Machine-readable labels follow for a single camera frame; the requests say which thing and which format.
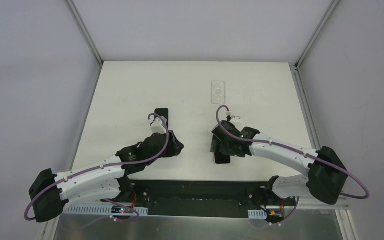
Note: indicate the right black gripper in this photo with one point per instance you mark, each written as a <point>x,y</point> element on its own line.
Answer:
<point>219,142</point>

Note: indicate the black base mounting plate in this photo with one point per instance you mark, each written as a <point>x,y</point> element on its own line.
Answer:
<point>215,199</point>

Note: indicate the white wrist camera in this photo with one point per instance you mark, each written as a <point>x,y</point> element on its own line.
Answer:
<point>234,119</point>
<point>158,126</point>

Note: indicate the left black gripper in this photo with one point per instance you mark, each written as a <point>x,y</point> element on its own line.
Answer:
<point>174,145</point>

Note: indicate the shiny metal front panel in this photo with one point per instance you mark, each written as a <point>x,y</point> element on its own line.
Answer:
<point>303,225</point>

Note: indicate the white slotted cable duct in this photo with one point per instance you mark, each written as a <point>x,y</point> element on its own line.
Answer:
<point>257,214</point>
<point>102,210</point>

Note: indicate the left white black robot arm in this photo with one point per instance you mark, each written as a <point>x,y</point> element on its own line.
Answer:
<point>52,193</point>

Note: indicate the left green circuit board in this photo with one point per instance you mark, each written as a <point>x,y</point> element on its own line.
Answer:
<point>121,211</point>

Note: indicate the black phone with pink edge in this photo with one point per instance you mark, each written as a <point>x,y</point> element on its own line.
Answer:
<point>221,159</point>

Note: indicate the left white slotted cable duct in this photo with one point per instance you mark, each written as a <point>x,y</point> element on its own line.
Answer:
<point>102,210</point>

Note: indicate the aluminium frame rail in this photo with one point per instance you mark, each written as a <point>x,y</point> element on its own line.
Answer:
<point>344,217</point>
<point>79,63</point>

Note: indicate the clear transparent phone case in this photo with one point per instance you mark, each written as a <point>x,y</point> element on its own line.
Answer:
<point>218,92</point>

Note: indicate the left aluminium frame rail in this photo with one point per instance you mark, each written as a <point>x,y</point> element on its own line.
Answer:
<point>79,63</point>

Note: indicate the right aluminium frame rail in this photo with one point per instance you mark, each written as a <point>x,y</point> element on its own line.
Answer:
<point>344,217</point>

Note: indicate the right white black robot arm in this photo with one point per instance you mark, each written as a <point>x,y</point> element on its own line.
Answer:
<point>318,176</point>

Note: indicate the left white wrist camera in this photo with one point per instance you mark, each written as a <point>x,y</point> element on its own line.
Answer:
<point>158,126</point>

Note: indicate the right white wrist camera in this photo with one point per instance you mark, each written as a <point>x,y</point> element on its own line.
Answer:
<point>234,119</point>

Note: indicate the right white slotted cable duct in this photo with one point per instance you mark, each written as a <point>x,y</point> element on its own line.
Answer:
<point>257,214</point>

